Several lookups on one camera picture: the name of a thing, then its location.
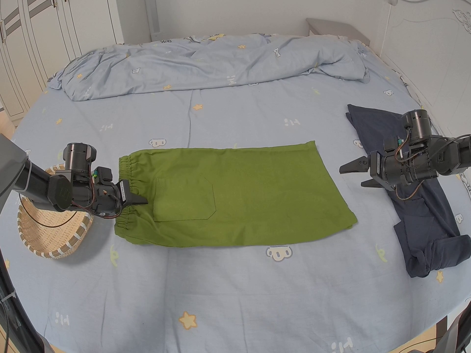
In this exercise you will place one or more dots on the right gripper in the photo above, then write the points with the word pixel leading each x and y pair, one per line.
pixel 404 169

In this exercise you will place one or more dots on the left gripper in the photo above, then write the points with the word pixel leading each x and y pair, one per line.
pixel 108 200

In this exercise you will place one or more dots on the green shorts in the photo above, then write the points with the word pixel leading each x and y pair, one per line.
pixel 257 197

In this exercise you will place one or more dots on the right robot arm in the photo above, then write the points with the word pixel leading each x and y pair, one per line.
pixel 417 123

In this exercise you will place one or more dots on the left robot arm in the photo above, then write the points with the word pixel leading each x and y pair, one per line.
pixel 36 182

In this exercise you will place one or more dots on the round woven basket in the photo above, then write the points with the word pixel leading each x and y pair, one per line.
pixel 55 241

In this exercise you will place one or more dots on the bed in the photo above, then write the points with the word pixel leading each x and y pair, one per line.
pixel 235 131

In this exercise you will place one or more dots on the dark blue trousers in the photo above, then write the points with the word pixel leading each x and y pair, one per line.
pixel 368 123

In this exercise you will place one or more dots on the grey bedside table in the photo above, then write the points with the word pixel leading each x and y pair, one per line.
pixel 331 26

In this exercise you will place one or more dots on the pale blue quilt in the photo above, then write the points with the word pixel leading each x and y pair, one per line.
pixel 202 64

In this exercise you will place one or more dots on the white wardrobe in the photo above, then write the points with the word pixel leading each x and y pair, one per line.
pixel 44 31

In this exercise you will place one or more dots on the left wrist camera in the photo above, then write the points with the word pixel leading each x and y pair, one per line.
pixel 105 175

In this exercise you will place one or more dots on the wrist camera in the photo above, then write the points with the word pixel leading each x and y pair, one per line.
pixel 393 146
pixel 105 175

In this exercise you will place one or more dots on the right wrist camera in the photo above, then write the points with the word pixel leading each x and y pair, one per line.
pixel 393 146

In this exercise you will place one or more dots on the pale wall pipe duct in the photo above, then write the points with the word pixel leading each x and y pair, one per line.
pixel 151 6

